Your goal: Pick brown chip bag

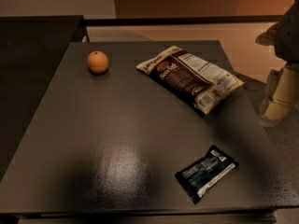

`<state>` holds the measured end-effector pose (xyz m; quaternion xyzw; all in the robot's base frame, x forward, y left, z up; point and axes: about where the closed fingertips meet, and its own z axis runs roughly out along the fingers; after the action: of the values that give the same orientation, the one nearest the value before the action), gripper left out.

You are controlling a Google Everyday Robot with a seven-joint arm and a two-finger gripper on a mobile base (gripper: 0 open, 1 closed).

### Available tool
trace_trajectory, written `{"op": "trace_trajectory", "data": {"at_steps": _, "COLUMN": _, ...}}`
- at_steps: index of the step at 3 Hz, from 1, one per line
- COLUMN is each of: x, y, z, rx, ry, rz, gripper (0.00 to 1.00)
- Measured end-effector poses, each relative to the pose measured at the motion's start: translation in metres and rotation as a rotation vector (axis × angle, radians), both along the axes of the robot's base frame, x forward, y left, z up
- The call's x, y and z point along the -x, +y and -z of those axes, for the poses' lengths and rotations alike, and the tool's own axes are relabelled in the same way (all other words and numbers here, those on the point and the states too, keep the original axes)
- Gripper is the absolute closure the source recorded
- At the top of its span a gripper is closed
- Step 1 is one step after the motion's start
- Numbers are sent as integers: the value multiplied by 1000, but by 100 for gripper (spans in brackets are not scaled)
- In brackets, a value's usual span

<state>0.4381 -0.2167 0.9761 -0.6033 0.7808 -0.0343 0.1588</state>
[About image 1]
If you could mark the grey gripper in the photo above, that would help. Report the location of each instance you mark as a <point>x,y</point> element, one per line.
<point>290,37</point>

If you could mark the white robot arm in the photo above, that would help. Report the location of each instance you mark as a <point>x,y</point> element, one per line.
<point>291,6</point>

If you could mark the brown chip bag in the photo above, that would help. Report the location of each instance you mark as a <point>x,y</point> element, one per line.
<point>196,81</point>

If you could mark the dark wall rail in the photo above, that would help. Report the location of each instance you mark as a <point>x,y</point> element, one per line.
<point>181,20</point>

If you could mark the orange fruit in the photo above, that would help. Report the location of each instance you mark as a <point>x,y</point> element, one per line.
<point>97,62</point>

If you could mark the black snack packet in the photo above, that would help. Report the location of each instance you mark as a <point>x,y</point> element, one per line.
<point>202,175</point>

